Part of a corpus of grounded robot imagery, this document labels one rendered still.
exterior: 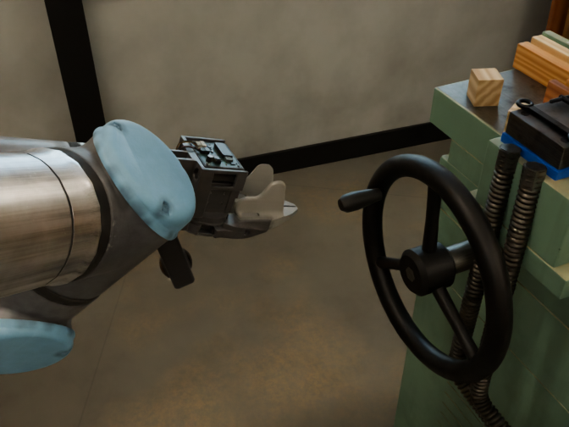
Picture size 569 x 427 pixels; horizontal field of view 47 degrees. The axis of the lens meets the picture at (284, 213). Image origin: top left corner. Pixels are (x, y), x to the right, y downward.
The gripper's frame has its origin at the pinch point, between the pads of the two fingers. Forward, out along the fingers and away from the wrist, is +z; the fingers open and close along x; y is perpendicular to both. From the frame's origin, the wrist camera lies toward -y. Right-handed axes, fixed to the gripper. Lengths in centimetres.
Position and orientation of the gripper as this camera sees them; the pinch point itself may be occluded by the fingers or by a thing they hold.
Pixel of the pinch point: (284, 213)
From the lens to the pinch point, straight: 77.4
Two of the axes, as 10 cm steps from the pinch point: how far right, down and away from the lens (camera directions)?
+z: 8.5, 0.3, 5.2
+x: -4.2, -5.6, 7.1
